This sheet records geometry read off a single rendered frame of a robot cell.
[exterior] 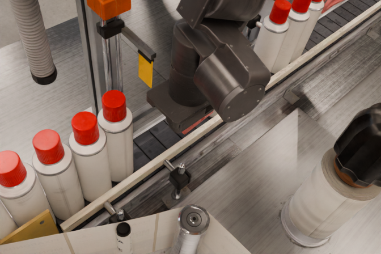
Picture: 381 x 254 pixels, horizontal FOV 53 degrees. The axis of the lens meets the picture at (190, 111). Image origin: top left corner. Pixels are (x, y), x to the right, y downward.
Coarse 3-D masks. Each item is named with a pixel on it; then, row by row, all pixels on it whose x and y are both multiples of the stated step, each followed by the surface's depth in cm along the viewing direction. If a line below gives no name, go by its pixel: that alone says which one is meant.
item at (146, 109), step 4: (252, 40) 81; (252, 44) 81; (252, 48) 81; (148, 104) 68; (140, 108) 67; (144, 108) 67; (148, 108) 67; (152, 108) 68; (156, 108) 69; (136, 112) 66; (140, 112) 66; (144, 112) 67; (148, 112) 68; (136, 116) 66; (140, 116) 66; (144, 116) 68; (136, 120) 66
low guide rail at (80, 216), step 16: (368, 16) 103; (336, 32) 94; (320, 48) 90; (272, 80) 81; (208, 128) 72; (176, 144) 69; (160, 160) 66; (144, 176) 66; (112, 192) 62; (96, 208) 60; (64, 224) 58
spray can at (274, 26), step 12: (276, 0) 70; (276, 12) 70; (288, 12) 70; (264, 24) 73; (276, 24) 72; (288, 24) 73; (264, 36) 74; (276, 36) 73; (264, 48) 76; (276, 48) 75; (264, 60) 78
